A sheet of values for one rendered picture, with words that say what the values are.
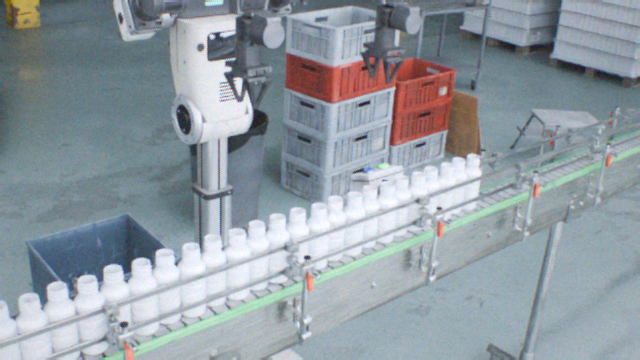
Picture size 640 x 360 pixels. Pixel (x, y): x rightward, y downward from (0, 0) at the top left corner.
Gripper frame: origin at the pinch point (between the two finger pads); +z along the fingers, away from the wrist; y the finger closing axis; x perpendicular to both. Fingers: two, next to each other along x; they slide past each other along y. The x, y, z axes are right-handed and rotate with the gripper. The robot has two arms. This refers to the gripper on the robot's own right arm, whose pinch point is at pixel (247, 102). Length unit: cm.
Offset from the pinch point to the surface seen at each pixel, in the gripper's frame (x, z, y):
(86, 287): -48, 26, 15
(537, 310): 129, 102, 11
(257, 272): -7.5, 35.9, 14.7
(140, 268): -36.5, 25.2, 14.7
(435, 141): 284, 118, -177
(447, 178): 58, 28, 15
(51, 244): -34, 47, -48
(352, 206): 22.0, 27.2, 14.1
